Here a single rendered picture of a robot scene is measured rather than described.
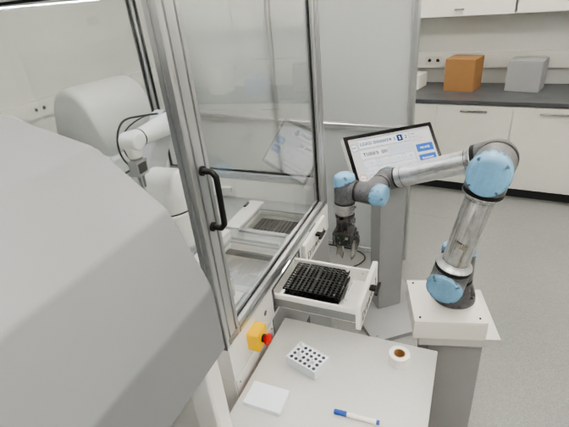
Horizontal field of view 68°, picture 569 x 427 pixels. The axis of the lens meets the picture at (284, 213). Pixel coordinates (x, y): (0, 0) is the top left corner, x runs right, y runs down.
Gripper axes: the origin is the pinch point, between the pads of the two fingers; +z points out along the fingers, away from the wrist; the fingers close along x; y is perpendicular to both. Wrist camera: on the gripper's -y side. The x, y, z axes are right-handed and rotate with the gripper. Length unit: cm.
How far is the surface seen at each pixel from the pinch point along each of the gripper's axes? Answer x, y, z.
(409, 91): 1, -142, -30
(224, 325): -23, 55, -7
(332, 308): 0.0, 21.4, 9.6
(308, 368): -2.0, 42.7, 18.0
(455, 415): 46, 5, 69
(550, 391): 91, -46, 98
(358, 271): 3.7, -2.6, 9.3
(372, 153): -7, -75, -13
